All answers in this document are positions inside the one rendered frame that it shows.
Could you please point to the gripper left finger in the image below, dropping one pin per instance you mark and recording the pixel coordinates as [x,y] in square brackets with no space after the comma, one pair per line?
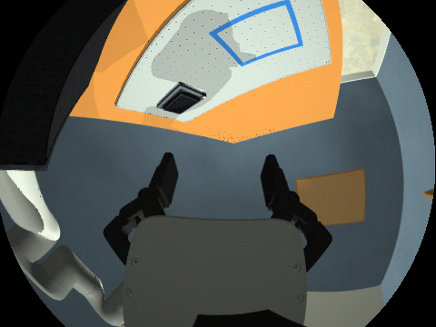
[151,201]

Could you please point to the blue tape outline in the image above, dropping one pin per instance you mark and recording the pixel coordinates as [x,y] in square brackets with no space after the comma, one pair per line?
[215,32]

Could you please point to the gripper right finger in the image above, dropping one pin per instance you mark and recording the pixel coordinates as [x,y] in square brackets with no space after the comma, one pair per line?
[286,205]

